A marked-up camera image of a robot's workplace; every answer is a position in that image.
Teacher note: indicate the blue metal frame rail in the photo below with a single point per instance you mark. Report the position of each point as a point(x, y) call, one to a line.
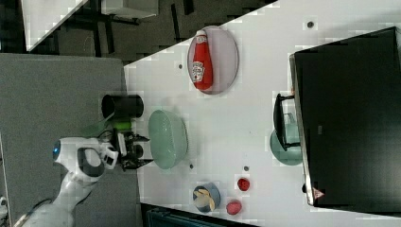
point(164, 218)

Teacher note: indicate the blue bowl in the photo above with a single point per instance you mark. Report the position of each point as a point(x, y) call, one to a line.
point(212, 188)

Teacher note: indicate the large black pot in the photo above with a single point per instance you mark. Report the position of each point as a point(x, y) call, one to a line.
point(131, 106)

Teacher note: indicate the banana toy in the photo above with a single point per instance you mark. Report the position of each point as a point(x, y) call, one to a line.
point(204, 199)

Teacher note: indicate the small black cup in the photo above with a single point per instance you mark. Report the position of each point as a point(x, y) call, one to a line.
point(138, 151)

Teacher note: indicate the grey oval plate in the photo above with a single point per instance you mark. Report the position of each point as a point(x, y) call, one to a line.
point(224, 56)

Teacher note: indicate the toaster oven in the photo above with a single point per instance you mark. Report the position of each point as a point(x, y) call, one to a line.
point(347, 97)

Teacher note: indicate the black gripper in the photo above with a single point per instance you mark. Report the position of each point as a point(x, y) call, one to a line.
point(123, 141)

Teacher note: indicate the red ketchup bottle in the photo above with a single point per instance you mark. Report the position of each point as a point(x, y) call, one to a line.
point(202, 67)

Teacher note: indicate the red strawberry toy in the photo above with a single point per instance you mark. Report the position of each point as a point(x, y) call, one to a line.
point(243, 184)

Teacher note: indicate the red apple toy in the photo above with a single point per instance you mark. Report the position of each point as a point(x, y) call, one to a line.
point(233, 207)

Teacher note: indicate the green plastic strainer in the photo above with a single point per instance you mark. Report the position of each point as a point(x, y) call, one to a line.
point(168, 138)

